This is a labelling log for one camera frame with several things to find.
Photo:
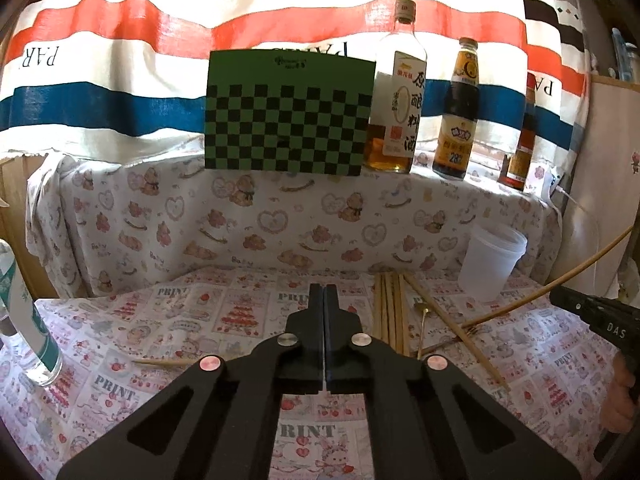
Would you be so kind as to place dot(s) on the gold fork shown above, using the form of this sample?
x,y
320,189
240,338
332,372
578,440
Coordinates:
x,y
450,341

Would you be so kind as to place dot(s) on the translucent plastic cup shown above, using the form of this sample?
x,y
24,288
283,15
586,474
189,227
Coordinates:
x,y
490,270

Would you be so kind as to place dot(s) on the gold spoon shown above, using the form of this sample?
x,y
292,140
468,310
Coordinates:
x,y
420,305

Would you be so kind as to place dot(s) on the cluttered storage shelf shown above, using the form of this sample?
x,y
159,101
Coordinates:
x,y
622,50

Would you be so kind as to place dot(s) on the cream cartoon panel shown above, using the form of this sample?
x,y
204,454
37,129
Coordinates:
x,y
610,160

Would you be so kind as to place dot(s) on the clear bottle green label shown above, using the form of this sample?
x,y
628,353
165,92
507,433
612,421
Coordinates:
x,y
30,330

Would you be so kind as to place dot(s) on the bear heart printed cloth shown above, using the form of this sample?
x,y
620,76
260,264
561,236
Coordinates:
x,y
250,220

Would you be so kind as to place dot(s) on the strawberry printed tablecloth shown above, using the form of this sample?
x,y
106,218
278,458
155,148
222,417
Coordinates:
x,y
150,320

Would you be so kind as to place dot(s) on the dark soy sauce bottle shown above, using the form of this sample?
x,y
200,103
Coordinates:
x,y
457,110

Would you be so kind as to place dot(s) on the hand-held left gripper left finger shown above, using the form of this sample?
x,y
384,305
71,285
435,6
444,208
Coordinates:
x,y
317,320

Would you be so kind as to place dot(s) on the clear cooking wine bottle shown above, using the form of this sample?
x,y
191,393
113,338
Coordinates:
x,y
395,110

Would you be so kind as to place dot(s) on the green checkered box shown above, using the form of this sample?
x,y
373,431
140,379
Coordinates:
x,y
290,110

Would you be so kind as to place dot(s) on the striped hanging cloth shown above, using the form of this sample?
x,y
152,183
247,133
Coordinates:
x,y
150,20

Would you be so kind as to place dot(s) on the wooden board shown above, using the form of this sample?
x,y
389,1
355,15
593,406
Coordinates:
x,y
20,210

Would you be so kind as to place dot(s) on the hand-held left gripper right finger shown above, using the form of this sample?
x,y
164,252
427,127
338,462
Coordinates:
x,y
332,320

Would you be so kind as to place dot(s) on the white charger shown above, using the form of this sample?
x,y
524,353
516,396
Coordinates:
x,y
552,182

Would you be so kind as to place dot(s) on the person's right hand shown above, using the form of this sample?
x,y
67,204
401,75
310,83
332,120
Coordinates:
x,y
620,405

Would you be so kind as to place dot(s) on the long thin bamboo stick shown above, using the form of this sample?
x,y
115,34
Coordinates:
x,y
500,312

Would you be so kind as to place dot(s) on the red label sauce bottle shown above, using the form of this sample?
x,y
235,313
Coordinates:
x,y
520,160

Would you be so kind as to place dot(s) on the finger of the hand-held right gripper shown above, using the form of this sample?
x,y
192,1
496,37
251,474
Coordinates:
x,y
590,312

